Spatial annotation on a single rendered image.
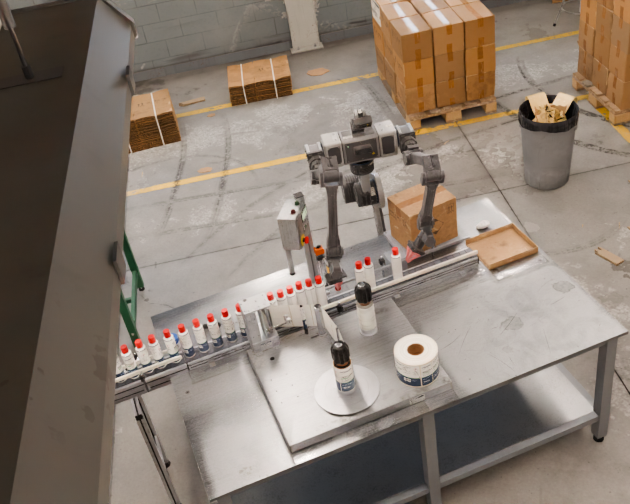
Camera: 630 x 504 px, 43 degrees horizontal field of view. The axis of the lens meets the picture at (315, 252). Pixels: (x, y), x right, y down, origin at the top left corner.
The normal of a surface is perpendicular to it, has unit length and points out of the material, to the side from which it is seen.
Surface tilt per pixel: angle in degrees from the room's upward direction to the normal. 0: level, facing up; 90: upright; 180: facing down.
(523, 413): 0
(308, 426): 0
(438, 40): 90
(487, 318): 0
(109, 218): 55
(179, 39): 90
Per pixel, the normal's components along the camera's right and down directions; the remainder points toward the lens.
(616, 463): -0.15, -0.78
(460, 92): 0.22, 0.57
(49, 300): 0.72, -0.62
